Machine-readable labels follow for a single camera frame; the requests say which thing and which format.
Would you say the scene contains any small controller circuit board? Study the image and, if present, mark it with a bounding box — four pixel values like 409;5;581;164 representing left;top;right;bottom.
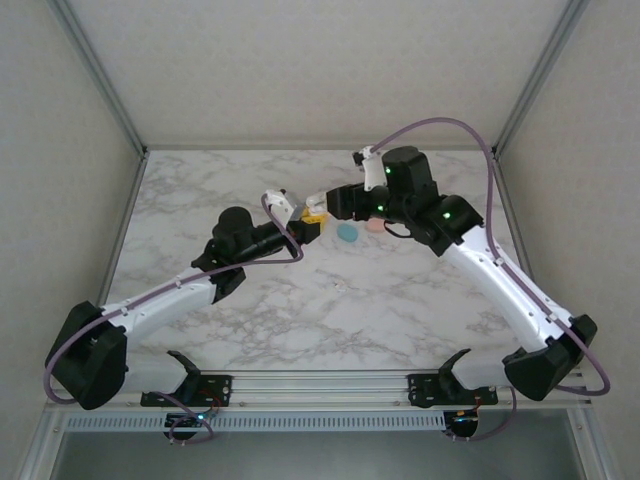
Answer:
447;409;482;437
163;412;210;432

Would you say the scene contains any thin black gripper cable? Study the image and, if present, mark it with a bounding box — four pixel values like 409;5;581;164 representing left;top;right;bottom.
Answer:
382;222;416;241

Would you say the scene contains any dark table end rail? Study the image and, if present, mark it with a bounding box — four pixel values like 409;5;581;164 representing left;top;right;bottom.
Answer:
142;143;496;153

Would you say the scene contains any aluminium table side rail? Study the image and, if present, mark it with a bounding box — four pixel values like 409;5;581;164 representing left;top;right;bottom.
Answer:
491;149;591;374
94;149;150;311

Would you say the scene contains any aluminium table base rail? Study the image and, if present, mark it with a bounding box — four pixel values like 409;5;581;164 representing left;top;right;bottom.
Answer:
49;368;594;414

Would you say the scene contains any aluminium corner post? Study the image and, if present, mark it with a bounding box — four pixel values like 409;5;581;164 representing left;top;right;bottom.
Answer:
53;0;150;156
491;0;592;157

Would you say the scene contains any white slotted cable duct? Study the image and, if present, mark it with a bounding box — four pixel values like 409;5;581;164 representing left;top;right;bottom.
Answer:
64;411;447;433

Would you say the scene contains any aluminium frame leg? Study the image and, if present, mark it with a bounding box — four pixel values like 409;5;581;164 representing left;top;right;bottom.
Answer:
569;409;614;480
19;412;69;480

